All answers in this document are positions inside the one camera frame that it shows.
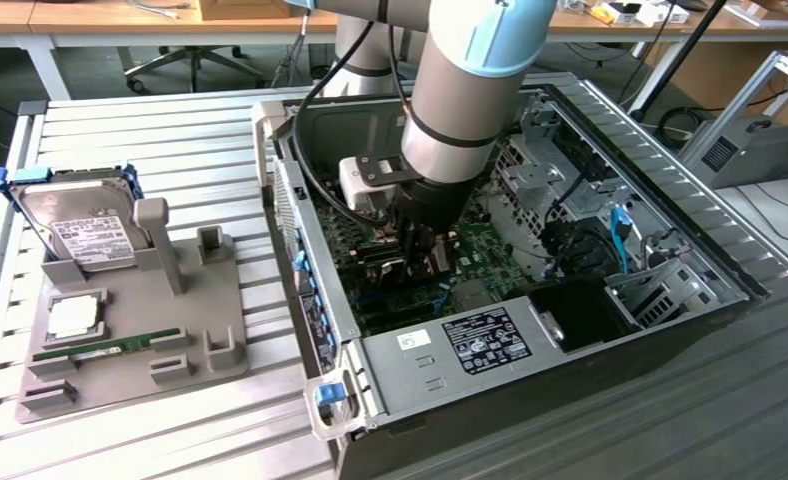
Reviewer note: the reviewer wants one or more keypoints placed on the perforated metal drive cage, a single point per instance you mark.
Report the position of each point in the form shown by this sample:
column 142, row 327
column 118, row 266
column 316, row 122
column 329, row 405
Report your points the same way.
column 661, row 300

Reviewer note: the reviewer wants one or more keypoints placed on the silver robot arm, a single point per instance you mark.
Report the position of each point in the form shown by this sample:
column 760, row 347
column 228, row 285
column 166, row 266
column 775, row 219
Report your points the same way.
column 461, row 100

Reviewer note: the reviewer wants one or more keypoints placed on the green RAM stick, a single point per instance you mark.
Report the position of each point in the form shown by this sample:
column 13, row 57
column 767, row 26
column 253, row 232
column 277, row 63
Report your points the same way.
column 121, row 342

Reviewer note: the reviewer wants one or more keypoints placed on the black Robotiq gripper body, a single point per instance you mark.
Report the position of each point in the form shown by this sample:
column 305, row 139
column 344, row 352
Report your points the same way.
column 435, row 207

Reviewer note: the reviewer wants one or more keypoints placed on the white carton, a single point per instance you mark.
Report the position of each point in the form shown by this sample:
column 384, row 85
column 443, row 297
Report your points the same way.
column 664, row 14

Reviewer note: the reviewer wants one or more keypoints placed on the silver disk bay cage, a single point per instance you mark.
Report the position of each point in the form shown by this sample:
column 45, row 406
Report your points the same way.
column 528, row 175

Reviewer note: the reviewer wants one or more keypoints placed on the blue disk carrier bracket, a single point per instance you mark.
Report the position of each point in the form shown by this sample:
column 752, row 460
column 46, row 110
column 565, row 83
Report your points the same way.
column 30, row 175

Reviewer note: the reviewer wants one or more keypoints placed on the black slanted pole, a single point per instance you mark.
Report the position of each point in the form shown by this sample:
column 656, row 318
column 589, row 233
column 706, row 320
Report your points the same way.
column 676, row 60

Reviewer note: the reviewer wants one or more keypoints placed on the office chair base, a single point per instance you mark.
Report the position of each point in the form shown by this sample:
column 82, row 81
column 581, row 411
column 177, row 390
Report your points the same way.
column 197, row 55

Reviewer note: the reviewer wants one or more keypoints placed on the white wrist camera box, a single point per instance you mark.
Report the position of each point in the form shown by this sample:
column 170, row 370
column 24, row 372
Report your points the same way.
column 357, row 185

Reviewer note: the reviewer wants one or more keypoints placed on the open black PC case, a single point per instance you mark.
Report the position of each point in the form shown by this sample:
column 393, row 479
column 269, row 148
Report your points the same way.
column 668, row 375

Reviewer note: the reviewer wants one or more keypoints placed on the green Dell motherboard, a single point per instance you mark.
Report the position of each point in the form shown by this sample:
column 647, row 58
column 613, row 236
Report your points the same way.
column 488, row 265

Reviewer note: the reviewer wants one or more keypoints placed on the silver CPU chip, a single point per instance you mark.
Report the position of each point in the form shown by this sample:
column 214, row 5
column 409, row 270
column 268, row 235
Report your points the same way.
column 74, row 315

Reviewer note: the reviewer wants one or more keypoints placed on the silver chipset heatsink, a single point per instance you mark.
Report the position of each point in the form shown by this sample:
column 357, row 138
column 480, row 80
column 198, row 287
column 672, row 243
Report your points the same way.
column 480, row 295

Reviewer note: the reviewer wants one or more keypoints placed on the grey parts rack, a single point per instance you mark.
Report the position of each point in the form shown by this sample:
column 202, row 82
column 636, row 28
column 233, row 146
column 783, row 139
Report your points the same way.
column 134, row 310

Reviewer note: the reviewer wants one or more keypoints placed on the silver hard disk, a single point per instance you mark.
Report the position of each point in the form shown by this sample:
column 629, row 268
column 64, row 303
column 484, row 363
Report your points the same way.
column 81, row 225

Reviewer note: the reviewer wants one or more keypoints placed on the wooden desk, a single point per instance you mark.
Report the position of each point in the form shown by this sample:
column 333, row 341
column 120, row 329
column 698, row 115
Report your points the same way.
column 134, row 22
column 581, row 20

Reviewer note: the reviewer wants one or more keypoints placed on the brown cardboard box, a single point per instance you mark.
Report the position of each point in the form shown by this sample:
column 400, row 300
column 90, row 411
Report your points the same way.
column 248, row 9

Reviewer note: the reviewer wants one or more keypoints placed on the white side table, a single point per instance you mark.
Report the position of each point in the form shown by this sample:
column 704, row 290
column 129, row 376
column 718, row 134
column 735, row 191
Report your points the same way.
column 742, row 210

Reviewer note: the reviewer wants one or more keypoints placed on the grey power supply unit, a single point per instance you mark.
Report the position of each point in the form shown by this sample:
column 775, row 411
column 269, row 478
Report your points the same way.
column 421, row 360

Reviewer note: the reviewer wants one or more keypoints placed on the blue case latch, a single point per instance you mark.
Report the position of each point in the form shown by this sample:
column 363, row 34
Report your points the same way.
column 331, row 395

